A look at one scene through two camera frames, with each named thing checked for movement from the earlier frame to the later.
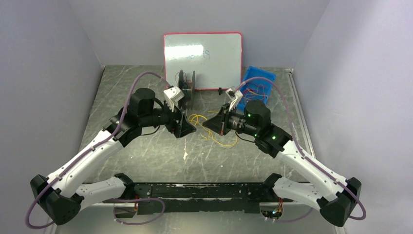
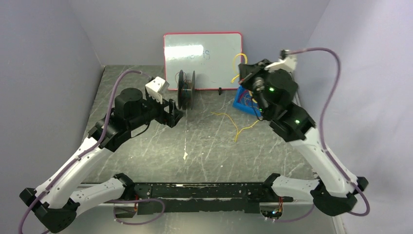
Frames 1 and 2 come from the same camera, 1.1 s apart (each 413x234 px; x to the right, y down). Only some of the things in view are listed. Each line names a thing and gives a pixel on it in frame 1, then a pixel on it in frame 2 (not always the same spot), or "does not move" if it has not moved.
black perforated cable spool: (189, 87) does not move
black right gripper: (222, 120) → (251, 74)
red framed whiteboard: (216, 58) does not move
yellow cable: (209, 135) → (237, 130)
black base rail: (202, 198) does not move
